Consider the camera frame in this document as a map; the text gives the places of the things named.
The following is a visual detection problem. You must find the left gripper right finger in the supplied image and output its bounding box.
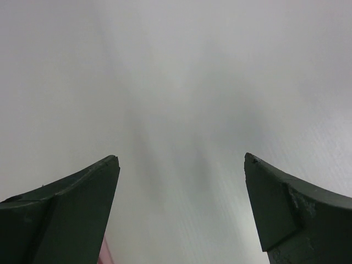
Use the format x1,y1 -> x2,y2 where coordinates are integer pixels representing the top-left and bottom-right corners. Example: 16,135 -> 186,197
244,153 -> 351,264

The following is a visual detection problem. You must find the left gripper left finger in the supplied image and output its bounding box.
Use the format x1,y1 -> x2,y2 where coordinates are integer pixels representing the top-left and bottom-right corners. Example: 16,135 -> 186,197
1,155 -> 120,263

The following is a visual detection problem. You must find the pink folded t shirt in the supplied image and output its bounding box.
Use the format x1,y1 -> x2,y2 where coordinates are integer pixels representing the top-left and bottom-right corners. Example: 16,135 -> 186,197
97,236 -> 114,264

